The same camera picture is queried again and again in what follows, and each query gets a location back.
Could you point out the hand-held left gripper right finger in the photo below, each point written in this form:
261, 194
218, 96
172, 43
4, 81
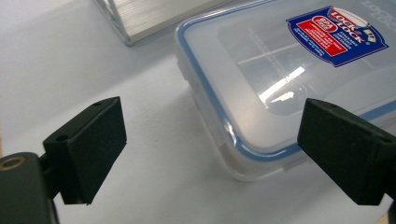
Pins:
345, 149

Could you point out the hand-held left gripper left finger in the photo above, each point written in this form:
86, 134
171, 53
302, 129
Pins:
93, 149

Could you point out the small clear plastic container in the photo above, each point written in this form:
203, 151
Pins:
249, 93

